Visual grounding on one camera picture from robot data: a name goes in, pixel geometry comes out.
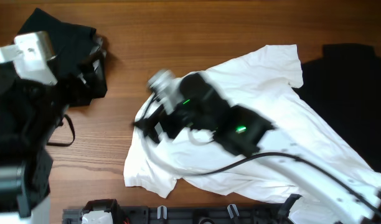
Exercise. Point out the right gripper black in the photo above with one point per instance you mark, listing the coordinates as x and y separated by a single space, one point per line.
153 130

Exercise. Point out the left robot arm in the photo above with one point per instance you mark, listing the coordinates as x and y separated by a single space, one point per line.
30 111

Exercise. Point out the white t-shirt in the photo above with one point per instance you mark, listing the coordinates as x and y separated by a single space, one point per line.
263 81

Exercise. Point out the black folded shirt on stack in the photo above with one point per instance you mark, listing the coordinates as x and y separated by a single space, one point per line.
78 84

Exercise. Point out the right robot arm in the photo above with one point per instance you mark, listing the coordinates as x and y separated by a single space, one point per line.
193 103

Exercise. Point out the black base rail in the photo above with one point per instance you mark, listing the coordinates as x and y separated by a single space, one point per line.
109 211

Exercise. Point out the black unfolded garment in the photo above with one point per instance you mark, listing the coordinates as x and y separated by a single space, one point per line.
344 88

